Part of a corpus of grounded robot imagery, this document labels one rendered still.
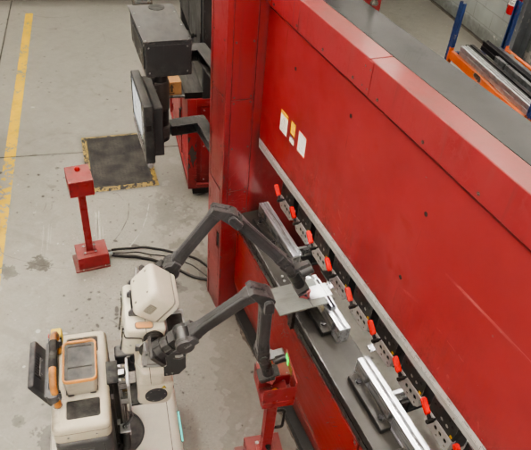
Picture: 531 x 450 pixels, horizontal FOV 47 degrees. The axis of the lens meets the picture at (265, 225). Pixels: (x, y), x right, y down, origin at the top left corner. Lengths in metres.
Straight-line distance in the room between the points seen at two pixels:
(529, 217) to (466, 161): 0.28
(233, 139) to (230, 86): 0.33
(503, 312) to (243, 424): 2.18
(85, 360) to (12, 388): 1.20
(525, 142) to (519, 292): 0.44
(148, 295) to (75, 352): 0.60
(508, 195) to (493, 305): 0.37
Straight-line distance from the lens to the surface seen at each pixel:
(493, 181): 1.83
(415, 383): 2.49
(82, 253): 4.63
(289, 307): 3.01
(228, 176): 3.52
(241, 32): 3.12
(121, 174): 5.56
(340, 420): 2.99
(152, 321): 2.63
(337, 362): 2.99
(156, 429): 3.44
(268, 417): 3.26
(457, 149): 1.93
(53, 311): 4.43
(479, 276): 1.99
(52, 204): 5.33
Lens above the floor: 3.20
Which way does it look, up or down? 40 degrees down
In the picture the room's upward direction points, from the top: 5 degrees clockwise
